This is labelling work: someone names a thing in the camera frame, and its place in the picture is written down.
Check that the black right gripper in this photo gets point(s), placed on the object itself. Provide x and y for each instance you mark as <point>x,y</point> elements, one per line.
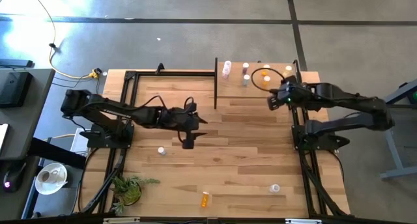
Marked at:
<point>286,93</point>

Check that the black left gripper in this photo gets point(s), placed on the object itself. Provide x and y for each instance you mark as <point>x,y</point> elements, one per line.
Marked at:
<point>185,123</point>

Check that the pale yellow pill bottle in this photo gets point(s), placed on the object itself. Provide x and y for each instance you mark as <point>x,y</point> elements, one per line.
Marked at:
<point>288,69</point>

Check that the amber pill bottle white cap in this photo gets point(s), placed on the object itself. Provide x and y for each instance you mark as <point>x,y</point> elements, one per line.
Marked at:
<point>205,200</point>
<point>266,67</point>
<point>266,79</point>

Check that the blue pill bottle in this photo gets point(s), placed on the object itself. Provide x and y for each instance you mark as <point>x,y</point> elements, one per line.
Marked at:
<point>246,79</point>

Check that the clear pill bottle white cap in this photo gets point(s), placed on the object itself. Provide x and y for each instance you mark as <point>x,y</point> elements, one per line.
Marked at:
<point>225,73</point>
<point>227,64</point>
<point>274,188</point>

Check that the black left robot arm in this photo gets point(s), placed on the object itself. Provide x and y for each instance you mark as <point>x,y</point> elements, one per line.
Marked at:
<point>114,106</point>

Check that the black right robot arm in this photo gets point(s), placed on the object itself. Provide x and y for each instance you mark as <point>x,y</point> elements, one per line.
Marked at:
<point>342,100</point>

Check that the wooden shelf with black legs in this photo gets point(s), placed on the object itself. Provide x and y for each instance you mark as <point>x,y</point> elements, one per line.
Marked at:
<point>234,90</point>

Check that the small white bottle left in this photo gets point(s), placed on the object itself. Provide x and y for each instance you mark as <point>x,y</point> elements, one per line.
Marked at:
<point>161,150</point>

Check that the green potted succulent plant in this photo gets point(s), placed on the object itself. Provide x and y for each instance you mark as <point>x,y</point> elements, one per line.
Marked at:
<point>128,191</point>

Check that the yellow plug connector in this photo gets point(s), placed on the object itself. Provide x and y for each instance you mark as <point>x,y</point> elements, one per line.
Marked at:
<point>94,74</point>

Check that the white paper sheet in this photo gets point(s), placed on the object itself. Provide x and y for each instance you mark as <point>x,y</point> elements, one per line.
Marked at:
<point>78,142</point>

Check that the green object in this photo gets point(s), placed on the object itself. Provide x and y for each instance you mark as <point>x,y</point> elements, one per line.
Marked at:
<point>414,97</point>

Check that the black desk bar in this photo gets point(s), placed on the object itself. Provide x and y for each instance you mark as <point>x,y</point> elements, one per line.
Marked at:
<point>55,152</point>

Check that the white coffee cup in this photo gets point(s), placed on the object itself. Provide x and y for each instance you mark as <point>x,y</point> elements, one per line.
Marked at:
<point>44,176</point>

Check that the grey desk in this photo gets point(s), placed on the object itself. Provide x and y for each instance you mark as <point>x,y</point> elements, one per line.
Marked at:
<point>29,126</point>

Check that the black computer tower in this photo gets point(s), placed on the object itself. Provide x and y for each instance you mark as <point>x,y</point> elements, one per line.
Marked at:
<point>14,90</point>

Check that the black computer mouse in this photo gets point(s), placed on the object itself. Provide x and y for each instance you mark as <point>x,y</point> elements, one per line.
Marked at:
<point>13,178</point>

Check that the black flat device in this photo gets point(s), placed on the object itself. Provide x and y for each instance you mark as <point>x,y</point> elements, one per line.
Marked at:
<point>16,63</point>

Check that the white tablet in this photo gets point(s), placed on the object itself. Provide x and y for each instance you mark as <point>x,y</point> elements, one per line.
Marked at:
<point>2,136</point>

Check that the black aluminium table frame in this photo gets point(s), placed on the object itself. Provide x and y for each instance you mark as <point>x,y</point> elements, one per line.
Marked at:
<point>176,73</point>

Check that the black frame clamp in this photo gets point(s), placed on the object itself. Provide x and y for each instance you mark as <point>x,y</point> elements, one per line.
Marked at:
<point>160,68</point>

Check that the grey metal table frame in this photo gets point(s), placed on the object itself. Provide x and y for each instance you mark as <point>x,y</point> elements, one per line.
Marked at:
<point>392,152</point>

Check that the silver metal bracket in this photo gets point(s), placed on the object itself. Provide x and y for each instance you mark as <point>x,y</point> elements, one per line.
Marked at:
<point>120,220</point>
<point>303,221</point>

